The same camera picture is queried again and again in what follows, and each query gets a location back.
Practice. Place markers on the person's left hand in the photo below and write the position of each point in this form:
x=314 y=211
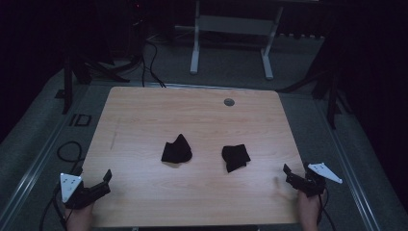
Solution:
x=79 y=218

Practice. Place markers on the black metal stand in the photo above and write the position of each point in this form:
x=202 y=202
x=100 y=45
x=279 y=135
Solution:
x=332 y=99
x=67 y=86

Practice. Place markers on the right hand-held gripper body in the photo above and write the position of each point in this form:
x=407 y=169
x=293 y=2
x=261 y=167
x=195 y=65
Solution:
x=312 y=183

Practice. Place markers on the pointed crumpled black cloth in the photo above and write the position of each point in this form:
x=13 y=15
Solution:
x=177 y=151

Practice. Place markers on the squarish crumpled black cloth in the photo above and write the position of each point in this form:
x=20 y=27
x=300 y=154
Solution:
x=235 y=157

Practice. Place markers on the person's right hand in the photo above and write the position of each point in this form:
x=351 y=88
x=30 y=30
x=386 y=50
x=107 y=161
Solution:
x=308 y=208

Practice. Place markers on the white metal table frame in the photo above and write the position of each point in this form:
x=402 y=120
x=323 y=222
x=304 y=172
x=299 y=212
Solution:
x=231 y=25

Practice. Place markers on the grey round table grommet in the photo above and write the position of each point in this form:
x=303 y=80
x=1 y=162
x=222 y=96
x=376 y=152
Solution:
x=229 y=102

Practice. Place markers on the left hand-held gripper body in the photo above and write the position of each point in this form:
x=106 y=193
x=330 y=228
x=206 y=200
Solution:
x=84 y=194

